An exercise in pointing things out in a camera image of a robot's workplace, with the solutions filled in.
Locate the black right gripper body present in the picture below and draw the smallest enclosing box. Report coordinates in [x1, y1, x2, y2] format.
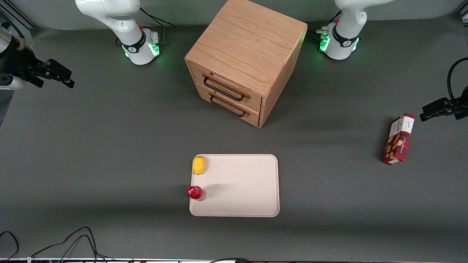
[0, 38, 47, 80]

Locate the black metal drawer handle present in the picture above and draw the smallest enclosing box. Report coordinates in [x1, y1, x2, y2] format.
[202, 75, 246, 102]
[209, 94, 248, 118]

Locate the oak drawer with worn handle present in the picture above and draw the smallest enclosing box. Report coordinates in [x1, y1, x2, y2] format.
[188, 61, 263, 114]

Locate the oak drawer front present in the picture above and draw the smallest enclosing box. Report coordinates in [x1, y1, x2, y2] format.
[196, 83, 261, 128]

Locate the oak wooden drawer cabinet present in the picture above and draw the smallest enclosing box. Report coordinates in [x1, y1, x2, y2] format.
[185, 0, 308, 129]

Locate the yellow squeeze bottle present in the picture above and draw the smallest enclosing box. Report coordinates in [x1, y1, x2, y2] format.
[192, 156, 207, 175]

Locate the red squeeze bottle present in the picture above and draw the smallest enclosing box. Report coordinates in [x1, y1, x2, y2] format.
[188, 186, 207, 201]

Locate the beige plastic tray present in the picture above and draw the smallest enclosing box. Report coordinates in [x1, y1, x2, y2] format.
[189, 154, 280, 218]

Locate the red plaid snack box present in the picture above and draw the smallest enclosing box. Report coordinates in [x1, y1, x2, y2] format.
[381, 113, 416, 165]

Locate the aluminium frame rail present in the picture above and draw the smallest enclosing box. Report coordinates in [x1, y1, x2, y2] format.
[0, 0, 38, 30]

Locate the black arm base cable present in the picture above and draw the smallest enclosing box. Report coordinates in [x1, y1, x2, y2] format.
[140, 7, 176, 44]
[306, 10, 342, 38]

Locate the black floor cable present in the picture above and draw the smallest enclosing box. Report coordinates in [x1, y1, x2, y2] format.
[0, 230, 19, 261]
[209, 257, 253, 263]
[31, 226, 112, 263]

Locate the black camera cable loop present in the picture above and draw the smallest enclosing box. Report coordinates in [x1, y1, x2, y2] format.
[447, 57, 468, 103]

